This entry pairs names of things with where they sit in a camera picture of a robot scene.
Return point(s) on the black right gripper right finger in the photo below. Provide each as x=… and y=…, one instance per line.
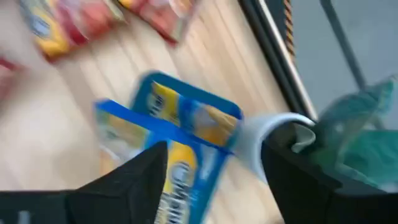
x=295, y=186

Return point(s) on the blue yellow noodle packet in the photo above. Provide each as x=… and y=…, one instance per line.
x=183, y=174
x=192, y=115

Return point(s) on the green plant with white pot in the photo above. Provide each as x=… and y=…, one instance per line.
x=357, y=149

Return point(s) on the grey metal pole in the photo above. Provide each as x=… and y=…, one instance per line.
x=345, y=46

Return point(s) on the red Maruchan noodle packet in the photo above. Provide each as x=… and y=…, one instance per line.
x=158, y=15

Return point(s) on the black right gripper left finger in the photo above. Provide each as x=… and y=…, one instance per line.
x=124, y=193

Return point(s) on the orange Maruchan noodle packet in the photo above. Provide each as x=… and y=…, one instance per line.
x=53, y=34

